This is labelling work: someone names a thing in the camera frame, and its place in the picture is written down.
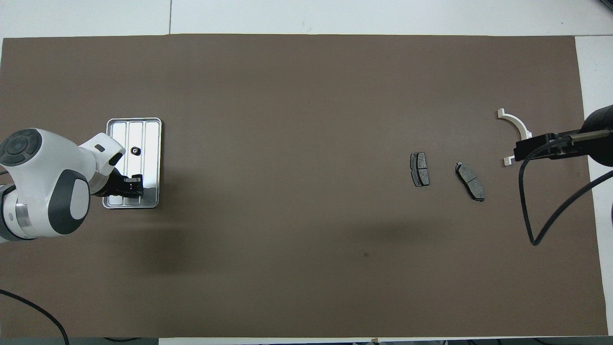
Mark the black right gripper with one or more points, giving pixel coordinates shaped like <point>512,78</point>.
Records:
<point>601,153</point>

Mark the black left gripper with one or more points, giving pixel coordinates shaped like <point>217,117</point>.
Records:
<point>117,187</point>

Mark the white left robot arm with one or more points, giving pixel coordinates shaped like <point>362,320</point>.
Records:
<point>43,191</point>

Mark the silver metal tray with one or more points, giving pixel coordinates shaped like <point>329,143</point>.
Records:
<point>151,143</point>

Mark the dark grey curved brake pad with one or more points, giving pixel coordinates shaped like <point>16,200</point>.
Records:
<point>470,181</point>

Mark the dark grey rectangular brake pad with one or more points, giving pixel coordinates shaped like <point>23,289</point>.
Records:
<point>420,168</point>

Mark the brown table mat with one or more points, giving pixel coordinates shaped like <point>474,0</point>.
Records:
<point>306,143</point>

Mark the white curved plastic bracket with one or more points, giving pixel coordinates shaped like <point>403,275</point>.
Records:
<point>519,125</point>

